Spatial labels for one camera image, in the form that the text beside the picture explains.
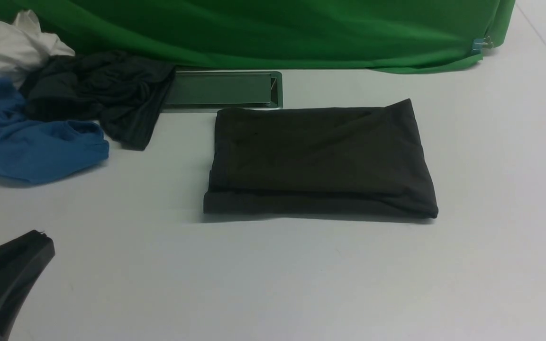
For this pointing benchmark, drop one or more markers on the dark gray long-sleeve top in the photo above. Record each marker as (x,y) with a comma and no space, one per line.
(320,161)

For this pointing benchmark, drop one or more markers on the metal table slot plate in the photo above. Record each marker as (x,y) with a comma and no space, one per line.
(210,91)

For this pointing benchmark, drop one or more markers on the dark teal crumpled garment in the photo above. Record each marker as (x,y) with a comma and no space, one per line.
(125,93)

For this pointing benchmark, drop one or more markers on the green backdrop cloth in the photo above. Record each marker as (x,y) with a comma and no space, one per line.
(395,36)

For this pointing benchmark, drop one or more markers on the blue binder clip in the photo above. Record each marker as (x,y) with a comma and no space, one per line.
(480,45)

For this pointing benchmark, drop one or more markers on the blue crumpled garment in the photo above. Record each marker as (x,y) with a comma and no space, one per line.
(36,152)

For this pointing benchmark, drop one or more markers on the white crumpled garment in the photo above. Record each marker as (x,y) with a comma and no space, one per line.
(25,48)

